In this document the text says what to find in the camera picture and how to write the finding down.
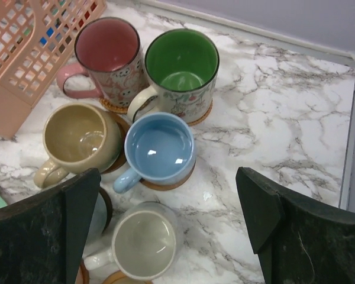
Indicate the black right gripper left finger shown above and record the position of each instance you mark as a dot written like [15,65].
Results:
[42,237]

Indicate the tan brown mug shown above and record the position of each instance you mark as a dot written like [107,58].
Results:
[78,136]

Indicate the woven rattan coaster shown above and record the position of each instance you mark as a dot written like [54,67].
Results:
[199,120]
[110,107]

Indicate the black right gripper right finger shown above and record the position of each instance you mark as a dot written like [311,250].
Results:
[296,238]

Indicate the green mug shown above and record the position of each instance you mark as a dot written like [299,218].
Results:
[181,66]

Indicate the brown wooden ringed coaster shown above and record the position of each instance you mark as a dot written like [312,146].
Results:
[167,187]

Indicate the light orange wooden coaster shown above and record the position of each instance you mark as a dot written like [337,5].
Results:
[82,276]

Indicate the orange plastic desk organizer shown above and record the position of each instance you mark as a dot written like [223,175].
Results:
[36,40]

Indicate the light blue mug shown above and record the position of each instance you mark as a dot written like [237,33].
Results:
[159,148]

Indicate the maroon red mug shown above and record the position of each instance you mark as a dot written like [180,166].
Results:
[108,51]

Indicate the beige grey mug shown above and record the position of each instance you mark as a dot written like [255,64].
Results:
[145,243]

